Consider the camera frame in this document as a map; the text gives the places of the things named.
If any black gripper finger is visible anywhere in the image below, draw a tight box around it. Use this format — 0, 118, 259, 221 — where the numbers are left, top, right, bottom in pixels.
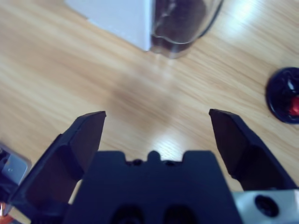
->
9, 111, 107, 210
208, 108, 299, 193

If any red coffee capsule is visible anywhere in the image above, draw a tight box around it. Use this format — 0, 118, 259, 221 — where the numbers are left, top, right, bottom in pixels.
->
287, 95, 299, 117

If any white capsule coffee machine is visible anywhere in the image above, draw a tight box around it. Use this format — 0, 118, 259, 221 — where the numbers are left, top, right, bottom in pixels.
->
64, 0, 151, 52

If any black capsule holder with rods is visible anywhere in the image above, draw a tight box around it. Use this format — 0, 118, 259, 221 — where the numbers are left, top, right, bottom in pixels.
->
265, 67, 299, 124

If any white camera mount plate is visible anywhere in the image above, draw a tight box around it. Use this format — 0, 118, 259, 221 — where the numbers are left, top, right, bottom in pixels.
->
0, 143, 32, 187

